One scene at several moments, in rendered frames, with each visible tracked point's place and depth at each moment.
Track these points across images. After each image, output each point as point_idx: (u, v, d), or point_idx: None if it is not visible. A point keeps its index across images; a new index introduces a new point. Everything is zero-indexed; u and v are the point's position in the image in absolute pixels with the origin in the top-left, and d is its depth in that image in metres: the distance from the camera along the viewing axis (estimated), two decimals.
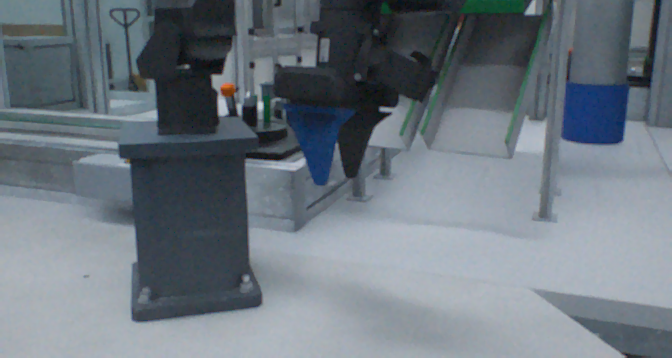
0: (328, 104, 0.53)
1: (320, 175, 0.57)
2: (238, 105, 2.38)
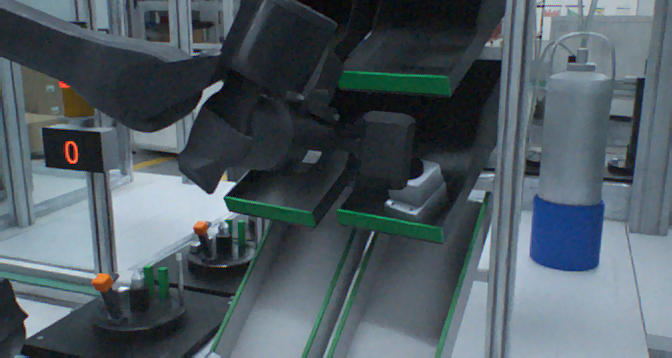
0: None
1: None
2: (187, 186, 2.19)
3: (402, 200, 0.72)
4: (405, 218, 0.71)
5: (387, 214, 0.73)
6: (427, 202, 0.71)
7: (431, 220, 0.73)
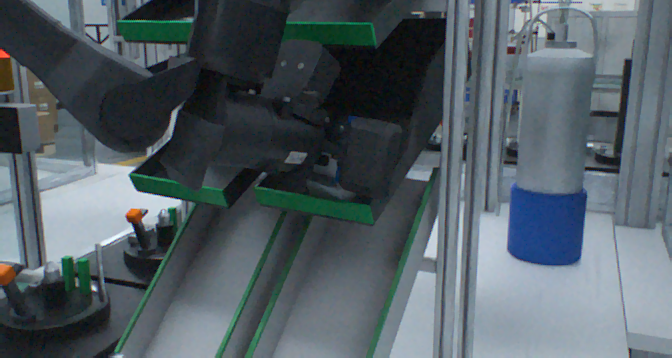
0: None
1: None
2: None
3: (326, 175, 0.61)
4: (330, 196, 0.61)
5: (310, 192, 0.62)
6: None
7: (361, 198, 0.62)
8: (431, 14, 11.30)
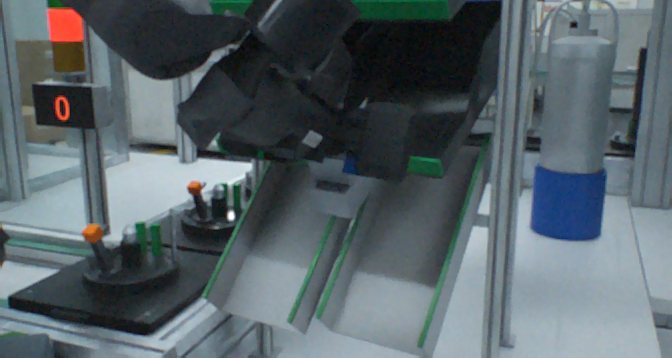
0: None
1: None
2: (184, 165, 2.16)
3: (328, 180, 0.61)
4: (334, 201, 0.60)
5: (311, 199, 0.62)
6: (357, 180, 0.61)
7: (363, 201, 0.62)
8: None
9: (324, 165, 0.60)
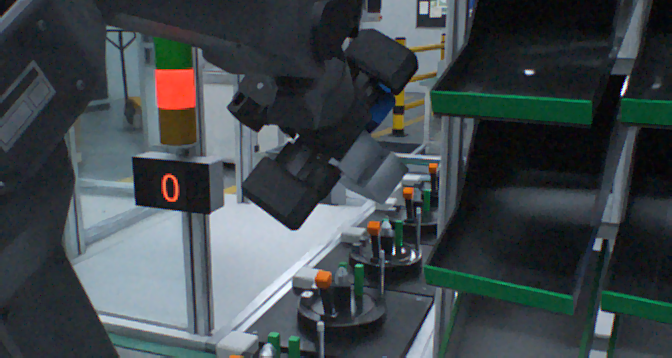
0: (358, 74, 0.59)
1: None
2: (243, 206, 1.97)
3: (367, 167, 0.60)
4: (389, 169, 0.60)
5: (375, 194, 0.60)
6: (378, 147, 0.62)
7: None
8: None
9: (355, 155, 0.59)
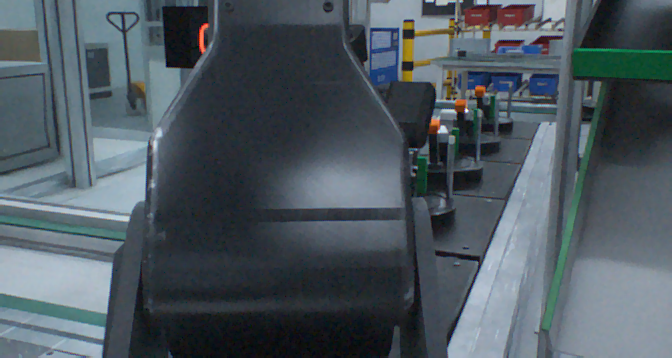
0: None
1: None
2: None
3: None
4: None
5: None
6: None
7: None
8: None
9: None
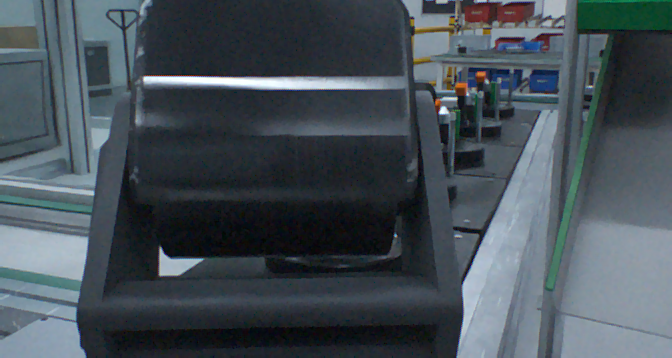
0: None
1: None
2: None
3: None
4: None
5: None
6: None
7: None
8: (456, 3, 11.04)
9: None
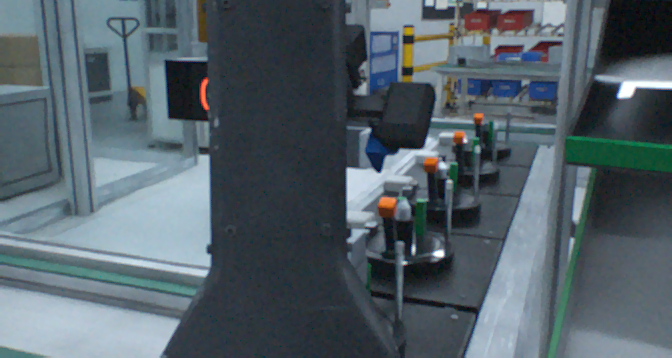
0: None
1: (383, 163, 0.62)
2: None
3: None
4: None
5: None
6: (354, 271, 0.62)
7: None
8: None
9: None
